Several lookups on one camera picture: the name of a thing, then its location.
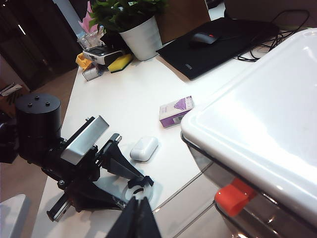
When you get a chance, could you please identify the black mouse red wheel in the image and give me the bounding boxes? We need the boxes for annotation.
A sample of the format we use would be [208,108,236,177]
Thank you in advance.
[189,32,221,50]

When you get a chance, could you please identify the green leafy plant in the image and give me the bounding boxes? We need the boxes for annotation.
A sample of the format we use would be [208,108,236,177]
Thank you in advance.
[88,0,169,33]

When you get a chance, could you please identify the brown desk partition panel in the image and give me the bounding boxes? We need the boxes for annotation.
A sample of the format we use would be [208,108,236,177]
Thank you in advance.
[156,0,317,45]

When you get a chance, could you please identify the white earbuds case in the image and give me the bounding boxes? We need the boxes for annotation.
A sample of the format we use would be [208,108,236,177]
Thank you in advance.
[129,136,159,162]

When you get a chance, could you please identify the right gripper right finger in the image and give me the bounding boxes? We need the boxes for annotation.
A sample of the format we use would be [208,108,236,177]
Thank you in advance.
[137,195,162,238]

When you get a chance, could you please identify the white ribbed plant pot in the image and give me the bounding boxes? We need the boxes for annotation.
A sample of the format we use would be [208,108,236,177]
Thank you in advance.
[118,15,163,62]

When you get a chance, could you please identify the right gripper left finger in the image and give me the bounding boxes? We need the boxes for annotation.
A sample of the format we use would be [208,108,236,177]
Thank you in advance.
[106,195,139,238]

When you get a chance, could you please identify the white plastic drawer cabinet frame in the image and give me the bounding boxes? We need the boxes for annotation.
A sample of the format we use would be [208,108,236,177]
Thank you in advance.
[180,27,317,238]

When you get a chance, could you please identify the black laptop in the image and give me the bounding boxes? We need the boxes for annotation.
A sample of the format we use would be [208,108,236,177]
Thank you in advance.
[156,17,280,81]

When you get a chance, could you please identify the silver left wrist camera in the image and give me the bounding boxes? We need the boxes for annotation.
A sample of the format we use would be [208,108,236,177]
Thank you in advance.
[60,115,109,166]

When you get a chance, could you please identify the transparent tape roll navy clip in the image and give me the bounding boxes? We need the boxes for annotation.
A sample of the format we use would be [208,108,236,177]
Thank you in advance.
[122,175,155,202]

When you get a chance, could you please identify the clear glass cups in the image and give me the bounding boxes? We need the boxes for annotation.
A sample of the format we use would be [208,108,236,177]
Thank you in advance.
[76,32,105,49]

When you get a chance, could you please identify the purple white tissue pack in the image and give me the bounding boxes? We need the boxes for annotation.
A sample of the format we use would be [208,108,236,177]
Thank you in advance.
[159,96,194,128]

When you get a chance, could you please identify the small clear plastic box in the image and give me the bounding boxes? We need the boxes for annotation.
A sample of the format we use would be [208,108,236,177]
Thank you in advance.
[82,66,100,81]

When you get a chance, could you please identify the white flat panel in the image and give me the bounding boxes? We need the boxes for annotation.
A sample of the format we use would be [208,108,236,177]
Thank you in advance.
[0,193,32,238]

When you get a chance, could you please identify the dark wooden cabinet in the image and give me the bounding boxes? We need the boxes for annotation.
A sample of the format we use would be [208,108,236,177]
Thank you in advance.
[0,0,85,90]

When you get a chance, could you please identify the white black label printer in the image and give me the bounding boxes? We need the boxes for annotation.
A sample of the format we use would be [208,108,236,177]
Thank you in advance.
[82,45,123,65]

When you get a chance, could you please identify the black cable bundle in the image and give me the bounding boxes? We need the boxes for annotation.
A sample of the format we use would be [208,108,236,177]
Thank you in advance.
[236,9,311,62]

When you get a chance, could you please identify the yellow green sponge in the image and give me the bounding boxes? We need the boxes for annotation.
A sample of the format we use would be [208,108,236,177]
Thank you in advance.
[107,53,134,74]

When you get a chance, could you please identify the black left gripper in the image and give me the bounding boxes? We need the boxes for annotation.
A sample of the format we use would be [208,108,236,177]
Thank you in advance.
[41,132,147,223]

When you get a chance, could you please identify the grey translucent drawer red handle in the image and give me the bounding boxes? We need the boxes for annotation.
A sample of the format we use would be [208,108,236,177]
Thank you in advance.
[151,162,248,238]
[182,133,310,238]

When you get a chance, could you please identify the yellow plastic item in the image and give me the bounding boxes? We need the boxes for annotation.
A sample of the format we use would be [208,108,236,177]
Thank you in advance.
[75,52,92,70]

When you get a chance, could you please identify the pink folded paper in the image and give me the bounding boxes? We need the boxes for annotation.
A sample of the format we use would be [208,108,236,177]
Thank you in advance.
[78,1,99,33]

